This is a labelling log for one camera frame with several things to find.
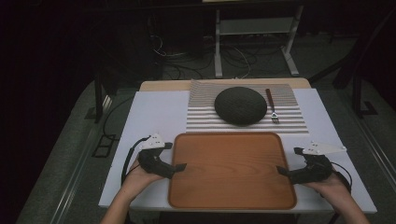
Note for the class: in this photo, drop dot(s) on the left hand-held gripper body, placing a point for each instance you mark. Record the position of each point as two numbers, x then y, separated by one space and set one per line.
152 161

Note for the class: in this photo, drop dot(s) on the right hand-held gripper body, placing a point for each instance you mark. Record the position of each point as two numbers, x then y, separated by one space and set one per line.
313 171

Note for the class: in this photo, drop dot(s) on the brown wooden tray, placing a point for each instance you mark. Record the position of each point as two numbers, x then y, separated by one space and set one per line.
232 172

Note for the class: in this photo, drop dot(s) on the person's left hand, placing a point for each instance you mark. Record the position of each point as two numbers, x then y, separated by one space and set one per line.
138 180

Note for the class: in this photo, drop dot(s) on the person's right hand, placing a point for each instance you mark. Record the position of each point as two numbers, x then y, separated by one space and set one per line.
333 188

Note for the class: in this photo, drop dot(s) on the striped placemat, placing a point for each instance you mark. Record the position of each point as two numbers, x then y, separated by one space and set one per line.
200 109

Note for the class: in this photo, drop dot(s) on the dark round plate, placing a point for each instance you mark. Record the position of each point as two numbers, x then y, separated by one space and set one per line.
240 105

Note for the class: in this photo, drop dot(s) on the dark metal stand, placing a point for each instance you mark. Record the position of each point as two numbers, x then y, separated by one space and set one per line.
358 93

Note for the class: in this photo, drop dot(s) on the white metal stand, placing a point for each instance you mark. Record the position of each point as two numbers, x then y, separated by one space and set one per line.
255 26

